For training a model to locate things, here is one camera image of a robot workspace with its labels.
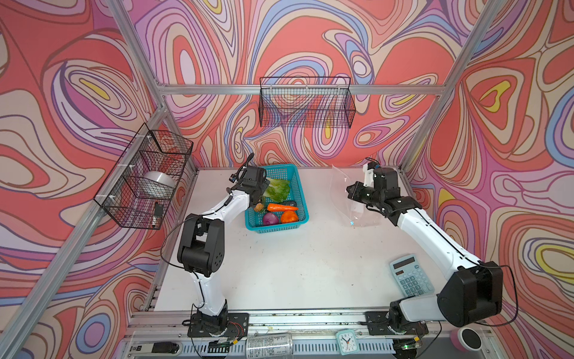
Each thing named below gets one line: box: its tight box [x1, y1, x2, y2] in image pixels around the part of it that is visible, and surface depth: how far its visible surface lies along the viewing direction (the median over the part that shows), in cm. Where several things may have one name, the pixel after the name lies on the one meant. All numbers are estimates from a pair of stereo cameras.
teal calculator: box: [390, 254, 435, 297], surface depth 84 cm
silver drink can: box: [245, 332, 293, 359], surface depth 67 cm
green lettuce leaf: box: [263, 177, 291, 203], surface depth 103 cm
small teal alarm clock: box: [336, 329, 360, 357], surface depth 70 cm
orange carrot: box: [266, 203, 300, 212], surface depth 100 cm
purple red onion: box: [263, 211, 279, 226], surface depth 96 cm
